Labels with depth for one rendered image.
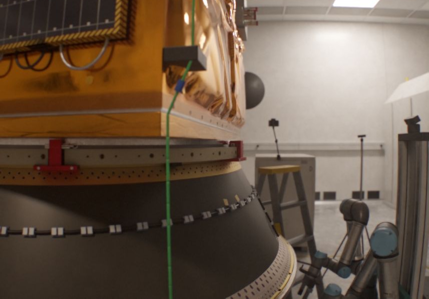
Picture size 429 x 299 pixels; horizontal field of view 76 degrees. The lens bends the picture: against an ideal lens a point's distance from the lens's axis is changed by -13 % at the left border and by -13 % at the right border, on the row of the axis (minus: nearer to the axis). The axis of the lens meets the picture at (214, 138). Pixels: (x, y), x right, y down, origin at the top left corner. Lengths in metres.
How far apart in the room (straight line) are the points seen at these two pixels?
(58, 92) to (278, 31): 8.84
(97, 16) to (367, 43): 9.39
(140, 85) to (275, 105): 8.30
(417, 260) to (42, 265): 1.65
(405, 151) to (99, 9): 1.73
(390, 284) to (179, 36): 1.32
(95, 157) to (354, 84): 8.77
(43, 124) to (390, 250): 1.33
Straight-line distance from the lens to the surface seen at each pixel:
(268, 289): 1.21
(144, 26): 0.64
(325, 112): 9.03
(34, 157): 0.96
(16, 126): 0.78
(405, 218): 2.02
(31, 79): 0.76
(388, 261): 1.51
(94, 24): 0.64
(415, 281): 1.86
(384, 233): 1.45
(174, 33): 0.66
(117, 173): 0.99
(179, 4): 0.69
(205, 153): 1.12
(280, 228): 2.54
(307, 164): 4.86
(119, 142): 0.99
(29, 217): 0.97
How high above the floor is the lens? 1.73
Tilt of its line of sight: 1 degrees up
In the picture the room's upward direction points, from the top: straight up
